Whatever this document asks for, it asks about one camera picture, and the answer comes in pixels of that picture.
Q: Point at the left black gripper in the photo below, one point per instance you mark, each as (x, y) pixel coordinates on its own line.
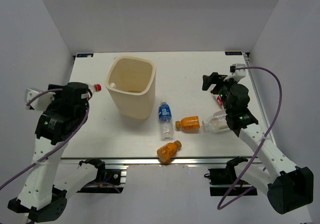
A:
(58, 95)

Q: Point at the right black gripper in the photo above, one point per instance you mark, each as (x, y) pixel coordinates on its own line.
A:
(208, 80)

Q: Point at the small red label bottle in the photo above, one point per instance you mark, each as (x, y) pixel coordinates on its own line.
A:
(93, 88)

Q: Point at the large clear ribbed bottle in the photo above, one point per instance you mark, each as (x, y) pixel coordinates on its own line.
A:
(216, 123)

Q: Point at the orange bottle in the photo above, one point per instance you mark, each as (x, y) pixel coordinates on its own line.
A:
(188, 123)

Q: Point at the blue label bottle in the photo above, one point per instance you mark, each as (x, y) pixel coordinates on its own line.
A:
(165, 121)

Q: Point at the orange bottle table edge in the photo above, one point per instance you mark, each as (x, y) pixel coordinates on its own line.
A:
(168, 151)

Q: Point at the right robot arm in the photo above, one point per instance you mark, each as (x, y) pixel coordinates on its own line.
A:
(286, 185)

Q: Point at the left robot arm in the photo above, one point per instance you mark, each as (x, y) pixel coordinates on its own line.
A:
(39, 199)

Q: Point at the cream plastic bin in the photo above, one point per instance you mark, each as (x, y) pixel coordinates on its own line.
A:
(131, 83)

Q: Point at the red cap red label bottle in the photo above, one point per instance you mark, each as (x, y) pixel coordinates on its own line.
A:
(219, 100)

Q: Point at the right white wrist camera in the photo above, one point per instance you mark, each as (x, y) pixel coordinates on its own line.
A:
(237, 72)

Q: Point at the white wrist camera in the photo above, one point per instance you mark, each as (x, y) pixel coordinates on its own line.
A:
(237, 72)
(40, 103)

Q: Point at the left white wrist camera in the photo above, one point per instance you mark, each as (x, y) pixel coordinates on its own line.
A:
(40, 103)

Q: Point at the aluminium frame rail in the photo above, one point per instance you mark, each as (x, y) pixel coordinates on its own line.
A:
(174, 161)

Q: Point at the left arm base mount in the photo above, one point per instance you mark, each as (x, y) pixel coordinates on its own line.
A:
(107, 181)

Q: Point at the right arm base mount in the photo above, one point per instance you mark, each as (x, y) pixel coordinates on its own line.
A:
(220, 179)

